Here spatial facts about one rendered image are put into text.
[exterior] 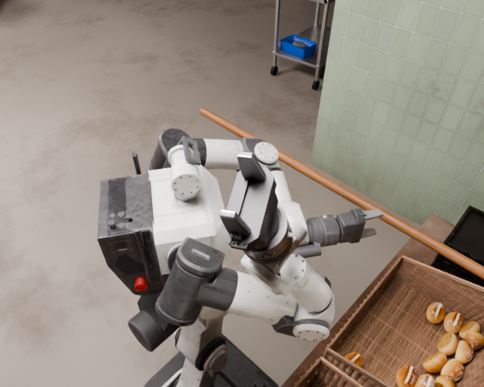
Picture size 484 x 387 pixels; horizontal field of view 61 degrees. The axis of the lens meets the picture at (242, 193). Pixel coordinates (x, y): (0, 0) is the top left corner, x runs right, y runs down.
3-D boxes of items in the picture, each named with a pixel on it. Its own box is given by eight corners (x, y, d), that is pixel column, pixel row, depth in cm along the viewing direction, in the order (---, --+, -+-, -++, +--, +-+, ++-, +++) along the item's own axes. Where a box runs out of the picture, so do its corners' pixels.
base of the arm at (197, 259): (206, 333, 87) (154, 323, 83) (200, 296, 99) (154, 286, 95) (233, 276, 83) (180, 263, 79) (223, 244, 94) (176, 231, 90)
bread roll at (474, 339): (464, 327, 149) (460, 342, 148) (484, 333, 145) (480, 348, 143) (469, 334, 156) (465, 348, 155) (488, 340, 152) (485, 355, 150)
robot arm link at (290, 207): (305, 248, 118) (291, 208, 125) (311, 235, 111) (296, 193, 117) (283, 253, 117) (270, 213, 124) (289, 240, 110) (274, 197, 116)
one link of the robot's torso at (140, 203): (124, 335, 106) (89, 250, 81) (124, 236, 130) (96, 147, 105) (237, 314, 111) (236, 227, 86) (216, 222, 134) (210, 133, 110)
